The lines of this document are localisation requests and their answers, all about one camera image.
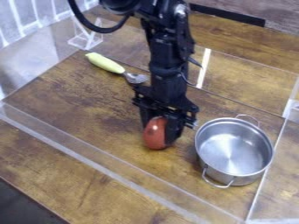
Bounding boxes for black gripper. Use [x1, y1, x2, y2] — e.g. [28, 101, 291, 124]
[132, 68, 198, 146]

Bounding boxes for red white toy mushroom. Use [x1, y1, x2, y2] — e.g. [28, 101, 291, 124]
[142, 116, 166, 150]

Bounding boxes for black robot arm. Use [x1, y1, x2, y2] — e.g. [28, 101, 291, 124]
[98, 0, 198, 150]

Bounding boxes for black strip on table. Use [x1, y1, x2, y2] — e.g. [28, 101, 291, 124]
[189, 0, 267, 27]

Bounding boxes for silver pot with handles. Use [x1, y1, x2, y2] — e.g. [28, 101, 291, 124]
[194, 115, 275, 189]

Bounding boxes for yellow handled metal spoon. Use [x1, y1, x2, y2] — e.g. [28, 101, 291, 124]
[85, 52, 148, 84]

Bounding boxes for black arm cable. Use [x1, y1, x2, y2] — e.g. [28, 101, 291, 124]
[66, 0, 133, 34]

